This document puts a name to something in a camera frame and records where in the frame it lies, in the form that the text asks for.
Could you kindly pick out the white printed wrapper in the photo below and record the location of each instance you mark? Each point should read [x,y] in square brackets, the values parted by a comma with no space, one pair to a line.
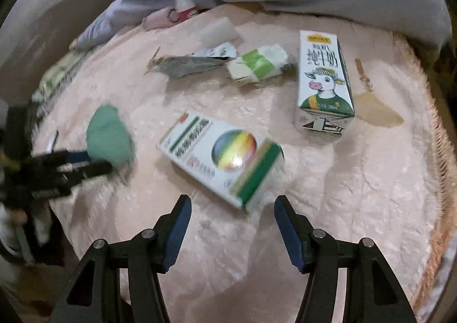
[221,50]

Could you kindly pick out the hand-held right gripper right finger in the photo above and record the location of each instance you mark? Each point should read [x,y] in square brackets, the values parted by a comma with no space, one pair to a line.
[289,233]

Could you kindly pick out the white box with rainbow ball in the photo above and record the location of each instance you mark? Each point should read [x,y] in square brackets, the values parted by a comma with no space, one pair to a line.
[214,158]

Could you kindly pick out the pink textured blanket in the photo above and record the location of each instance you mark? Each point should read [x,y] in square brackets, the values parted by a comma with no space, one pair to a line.
[357,183]

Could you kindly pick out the pink thermos bottle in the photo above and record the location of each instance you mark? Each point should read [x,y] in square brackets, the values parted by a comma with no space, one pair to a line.
[157,17]

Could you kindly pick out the white bottle with pink label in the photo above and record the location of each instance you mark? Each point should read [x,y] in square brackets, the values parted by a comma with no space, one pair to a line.
[184,5]

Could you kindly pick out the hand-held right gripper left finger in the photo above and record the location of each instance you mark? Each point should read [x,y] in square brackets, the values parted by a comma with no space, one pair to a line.
[175,233]

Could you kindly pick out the white milk carton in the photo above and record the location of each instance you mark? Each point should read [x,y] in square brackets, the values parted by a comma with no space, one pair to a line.
[321,87]

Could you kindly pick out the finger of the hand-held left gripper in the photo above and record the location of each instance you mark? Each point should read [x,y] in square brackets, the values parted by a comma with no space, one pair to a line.
[76,157]
[94,170]

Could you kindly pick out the white foam block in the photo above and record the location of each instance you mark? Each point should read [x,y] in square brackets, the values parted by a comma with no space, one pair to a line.
[217,32]

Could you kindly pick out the grey foil snack wrapper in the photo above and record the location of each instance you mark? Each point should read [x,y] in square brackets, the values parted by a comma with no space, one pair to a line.
[185,65]

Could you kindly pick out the crushed green-white carton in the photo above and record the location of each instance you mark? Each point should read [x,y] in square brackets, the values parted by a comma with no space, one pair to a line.
[257,62]

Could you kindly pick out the green checked cloth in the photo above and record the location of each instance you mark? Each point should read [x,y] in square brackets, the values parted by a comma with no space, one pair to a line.
[57,80]

